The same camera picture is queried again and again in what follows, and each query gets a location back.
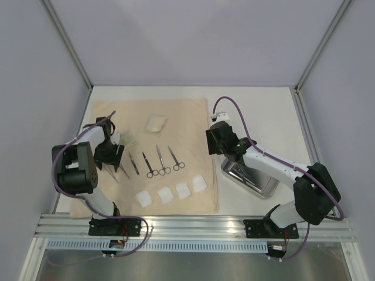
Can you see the steel tweezers pair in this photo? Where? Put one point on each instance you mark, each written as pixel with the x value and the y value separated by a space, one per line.
pixel 242 174

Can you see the slotted grey cable duct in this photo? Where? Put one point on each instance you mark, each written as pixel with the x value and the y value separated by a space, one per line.
pixel 161 245

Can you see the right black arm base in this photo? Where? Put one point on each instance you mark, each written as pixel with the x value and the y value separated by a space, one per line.
pixel 264 229

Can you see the steel surgical scissors middle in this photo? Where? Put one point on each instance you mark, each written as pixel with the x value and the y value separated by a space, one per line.
pixel 164 169

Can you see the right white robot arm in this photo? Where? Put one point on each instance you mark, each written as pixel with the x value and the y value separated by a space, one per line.
pixel 315 193

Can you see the black tipped surgical scissors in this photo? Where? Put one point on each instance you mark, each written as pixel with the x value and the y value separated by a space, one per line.
pixel 152 172

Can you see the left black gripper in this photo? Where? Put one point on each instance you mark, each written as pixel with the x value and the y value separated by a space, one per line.
pixel 114 159

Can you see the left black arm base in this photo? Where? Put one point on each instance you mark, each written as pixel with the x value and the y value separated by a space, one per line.
pixel 127 227

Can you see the steel forceps dark handle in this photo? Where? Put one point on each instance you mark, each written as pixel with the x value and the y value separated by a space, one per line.
pixel 134 164

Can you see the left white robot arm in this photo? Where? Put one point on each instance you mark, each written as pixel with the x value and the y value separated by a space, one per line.
pixel 75 164

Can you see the steel surgical scissors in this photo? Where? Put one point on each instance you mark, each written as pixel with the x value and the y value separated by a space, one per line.
pixel 164 169
pixel 178 165

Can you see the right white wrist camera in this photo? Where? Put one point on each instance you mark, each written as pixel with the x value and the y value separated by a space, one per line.
pixel 220 116

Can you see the stainless steel tray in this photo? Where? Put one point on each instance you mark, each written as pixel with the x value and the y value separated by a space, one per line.
pixel 264 185

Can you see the steel surgical scissors right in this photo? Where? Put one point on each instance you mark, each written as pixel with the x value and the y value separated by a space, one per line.
pixel 178 165

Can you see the aluminium frame post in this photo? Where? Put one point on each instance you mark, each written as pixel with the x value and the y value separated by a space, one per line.
pixel 328 34
pixel 61 32

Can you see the right aluminium frame post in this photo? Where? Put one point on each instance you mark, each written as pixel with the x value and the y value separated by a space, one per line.
pixel 328 34

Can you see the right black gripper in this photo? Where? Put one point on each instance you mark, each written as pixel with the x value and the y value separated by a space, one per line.
pixel 211 143

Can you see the left aluminium frame post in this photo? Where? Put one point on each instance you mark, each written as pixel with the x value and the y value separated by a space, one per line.
pixel 61 32

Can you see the aluminium front rail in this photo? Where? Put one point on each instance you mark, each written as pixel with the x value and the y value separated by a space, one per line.
pixel 201 227

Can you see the green printed glove packet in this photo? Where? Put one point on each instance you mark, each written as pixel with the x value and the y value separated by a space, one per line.
pixel 127 139

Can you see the beige cloth mat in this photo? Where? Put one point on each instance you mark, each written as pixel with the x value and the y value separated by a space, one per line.
pixel 184 132

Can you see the white gauze pad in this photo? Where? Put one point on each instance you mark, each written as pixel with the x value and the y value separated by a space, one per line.
pixel 144 198
pixel 199 184
pixel 183 190
pixel 165 194

